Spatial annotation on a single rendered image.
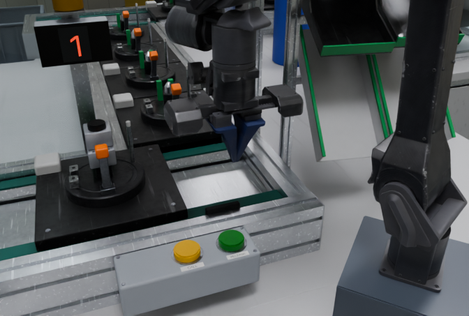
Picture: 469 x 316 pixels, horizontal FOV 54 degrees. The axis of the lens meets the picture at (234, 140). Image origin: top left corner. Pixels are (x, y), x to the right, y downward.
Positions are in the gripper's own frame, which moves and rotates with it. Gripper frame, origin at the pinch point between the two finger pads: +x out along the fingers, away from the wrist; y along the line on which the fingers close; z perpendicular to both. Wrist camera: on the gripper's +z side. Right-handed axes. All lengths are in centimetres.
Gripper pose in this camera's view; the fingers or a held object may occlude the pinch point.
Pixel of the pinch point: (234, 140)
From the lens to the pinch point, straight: 65.6
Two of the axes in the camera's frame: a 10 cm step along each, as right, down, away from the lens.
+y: -9.4, 1.7, -3.0
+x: 0.0, 8.8, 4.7
